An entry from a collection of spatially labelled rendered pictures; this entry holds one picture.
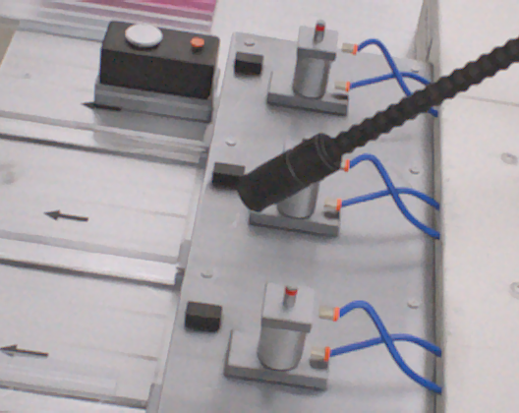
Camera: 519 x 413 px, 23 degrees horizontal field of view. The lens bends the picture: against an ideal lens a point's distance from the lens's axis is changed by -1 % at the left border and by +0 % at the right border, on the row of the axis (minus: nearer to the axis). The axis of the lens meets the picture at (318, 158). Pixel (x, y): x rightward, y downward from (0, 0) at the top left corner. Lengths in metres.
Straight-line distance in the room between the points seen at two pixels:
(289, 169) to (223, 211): 0.19
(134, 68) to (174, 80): 0.03
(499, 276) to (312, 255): 0.10
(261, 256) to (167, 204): 0.13
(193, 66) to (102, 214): 0.12
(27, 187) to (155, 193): 0.08
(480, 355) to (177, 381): 0.15
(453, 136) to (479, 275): 0.12
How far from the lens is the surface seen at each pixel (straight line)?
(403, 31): 0.99
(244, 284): 0.68
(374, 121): 0.52
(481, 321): 0.66
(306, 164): 0.53
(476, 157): 0.76
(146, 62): 0.85
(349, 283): 0.69
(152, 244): 0.78
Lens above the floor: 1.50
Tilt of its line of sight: 25 degrees down
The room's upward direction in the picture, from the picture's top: 62 degrees clockwise
